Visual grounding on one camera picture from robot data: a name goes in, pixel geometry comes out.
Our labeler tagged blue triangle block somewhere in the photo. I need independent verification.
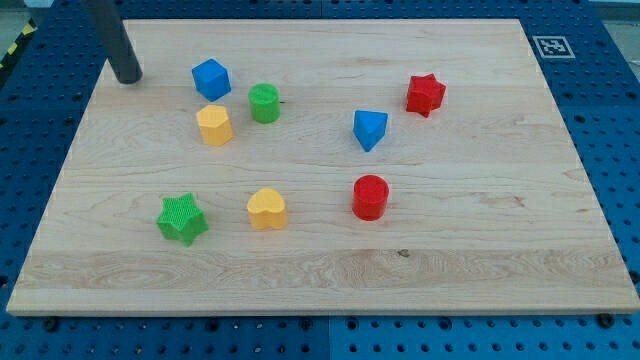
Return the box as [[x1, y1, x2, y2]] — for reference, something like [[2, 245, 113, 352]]
[[353, 110, 388, 152]]

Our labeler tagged light wooden board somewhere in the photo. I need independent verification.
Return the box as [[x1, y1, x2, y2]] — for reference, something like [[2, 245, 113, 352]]
[[7, 19, 639, 317]]

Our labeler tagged red cylinder block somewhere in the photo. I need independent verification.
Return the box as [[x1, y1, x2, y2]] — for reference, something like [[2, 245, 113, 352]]
[[352, 174, 390, 221]]

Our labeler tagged yellow heart block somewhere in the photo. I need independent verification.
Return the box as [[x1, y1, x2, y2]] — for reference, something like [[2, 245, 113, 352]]
[[246, 188, 288, 230]]

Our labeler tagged green cylinder block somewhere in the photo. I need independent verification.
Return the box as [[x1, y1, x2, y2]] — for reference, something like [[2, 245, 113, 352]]
[[248, 83, 280, 124]]

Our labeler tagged yellow hexagon block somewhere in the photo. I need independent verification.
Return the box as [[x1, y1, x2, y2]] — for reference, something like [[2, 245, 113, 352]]
[[196, 105, 233, 146]]

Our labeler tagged red star block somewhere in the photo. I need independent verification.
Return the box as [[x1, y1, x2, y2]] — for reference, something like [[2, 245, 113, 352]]
[[406, 74, 446, 118]]

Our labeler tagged green star block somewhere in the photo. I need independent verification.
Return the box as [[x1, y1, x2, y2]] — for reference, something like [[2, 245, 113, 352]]
[[156, 193, 209, 247]]

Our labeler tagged blue cube block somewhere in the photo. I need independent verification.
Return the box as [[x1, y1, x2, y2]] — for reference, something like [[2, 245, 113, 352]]
[[192, 58, 232, 102]]

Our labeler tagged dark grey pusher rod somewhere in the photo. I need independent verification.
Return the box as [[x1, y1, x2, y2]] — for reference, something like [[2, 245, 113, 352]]
[[81, 0, 143, 85]]

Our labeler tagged white fiducial marker tag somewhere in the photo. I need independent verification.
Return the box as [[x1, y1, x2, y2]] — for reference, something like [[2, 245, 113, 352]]
[[532, 35, 575, 60]]

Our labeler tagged yellow black hazard tape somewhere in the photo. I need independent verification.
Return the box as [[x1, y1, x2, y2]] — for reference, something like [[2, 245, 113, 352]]
[[1, 19, 38, 71]]

